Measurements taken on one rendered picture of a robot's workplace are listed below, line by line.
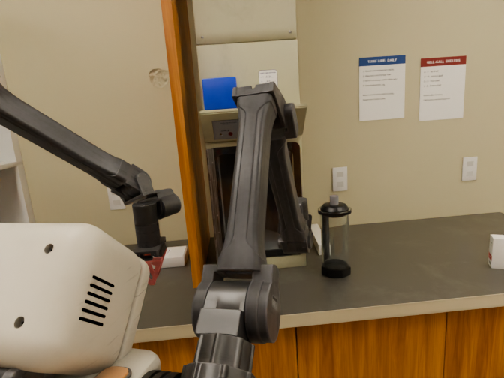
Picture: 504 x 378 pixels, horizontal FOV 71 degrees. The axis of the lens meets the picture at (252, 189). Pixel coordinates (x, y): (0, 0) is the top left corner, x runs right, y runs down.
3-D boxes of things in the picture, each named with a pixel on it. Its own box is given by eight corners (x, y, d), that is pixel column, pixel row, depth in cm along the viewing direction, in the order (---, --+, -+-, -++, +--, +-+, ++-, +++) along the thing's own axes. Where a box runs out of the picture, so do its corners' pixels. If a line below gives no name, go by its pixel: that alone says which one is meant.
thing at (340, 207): (320, 211, 122) (319, 193, 121) (347, 211, 120) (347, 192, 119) (320, 219, 113) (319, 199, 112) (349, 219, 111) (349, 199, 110)
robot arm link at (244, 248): (226, 69, 63) (280, 60, 61) (247, 116, 75) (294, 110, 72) (186, 337, 44) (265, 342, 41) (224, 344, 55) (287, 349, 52)
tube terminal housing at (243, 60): (219, 247, 150) (201, 58, 134) (294, 241, 152) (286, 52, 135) (217, 274, 126) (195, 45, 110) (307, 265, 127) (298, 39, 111)
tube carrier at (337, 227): (319, 262, 127) (317, 204, 122) (350, 262, 125) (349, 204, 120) (319, 275, 117) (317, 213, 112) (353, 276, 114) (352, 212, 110)
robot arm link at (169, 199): (115, 186, 87) (134, 174, 83) (149, 178, 97) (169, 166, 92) (133, 230, 87) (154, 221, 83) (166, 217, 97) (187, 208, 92)
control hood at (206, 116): (205, 142, 116) (202, 111, 114) (301, 134, 117) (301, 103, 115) (202, 145, 105) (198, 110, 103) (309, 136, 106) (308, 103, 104)
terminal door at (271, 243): (219, 261, 124) (208, 148, 116) (304, 253, 126) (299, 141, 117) (218, 262, 124) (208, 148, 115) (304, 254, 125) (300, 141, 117)
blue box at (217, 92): (206, 110, 113) (204, 82, 111) (238, 108, 114) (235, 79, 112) (204, 110, 103) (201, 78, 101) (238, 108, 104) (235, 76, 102)
